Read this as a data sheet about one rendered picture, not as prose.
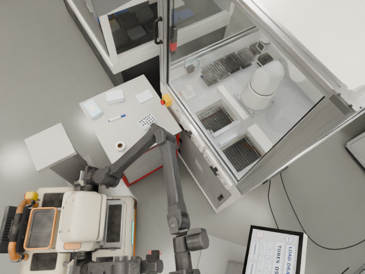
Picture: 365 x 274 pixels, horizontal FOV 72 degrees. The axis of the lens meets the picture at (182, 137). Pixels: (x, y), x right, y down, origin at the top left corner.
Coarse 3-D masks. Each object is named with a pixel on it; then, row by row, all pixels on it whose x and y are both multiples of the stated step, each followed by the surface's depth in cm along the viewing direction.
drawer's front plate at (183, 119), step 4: (184, 116) 181; (180, 120) 188; (184, 120) 180; (184, 124) 185; (188, 124) 179; (184, 128) 189; (188, 128) 180; (192, 128) 178; (192, 132) 177; (192, 136) 182; (196, 136) 175; (196, 140) 178; (200, 140) 174; (196, 144) 183; (200, 144) 174; (200, 148) 179
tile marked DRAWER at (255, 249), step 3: (252, 243) 143; (255, 243) 142; (258, 243) 141; (252, 246) 142; (255, 246) 141; (258, 246) 140; (252, 249) 141; (255, 249) 140; (258, 249) 139; (252, 252) 140; (255, 252) 139; (258, 252) 138; (252, 255) 140; (255, 255) 138; (252, 258) 139; (255, 258) 137
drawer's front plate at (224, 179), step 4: (208, 152) 171; (204, 156) 179; (208, 156) 172; (212, 156) 170; (212, 160) 169; (212, 164) 173; (216, 164) 168; (220, 168) 167; (216, 172) 174; (220, 172) 167; (220, 176) 171; (224, 176) 164; (224, 180) 167; (228, 180) 163; (228, 184) 165; (228, 188) 168
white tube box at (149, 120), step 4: (144, 116) 194; (148, 116) 194; (152, 116) 194; (140, 120) 192; (148, 120) 193; (152, 120) 193; (156, 120) 194; (140, 124) 191; (144, 124) 191; (148, 124) 191; (144, 128) 190
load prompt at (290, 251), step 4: (288, 244) 129; (288, 248) 128; (292, 248) 127; (288, 252) 127; (292, 252) 126; (288, 256) 126; (292, 256) 125; (284, 260) 127; (288, 260) 125; (292, 260) 124; (284, 264) 126; (288, 264) 124; (292, 264) 123; (284, 268) 125; (288, 268) 123; (292, 268) 122; (284, 272) 124; (288, 272) 122; (292, 272) 121
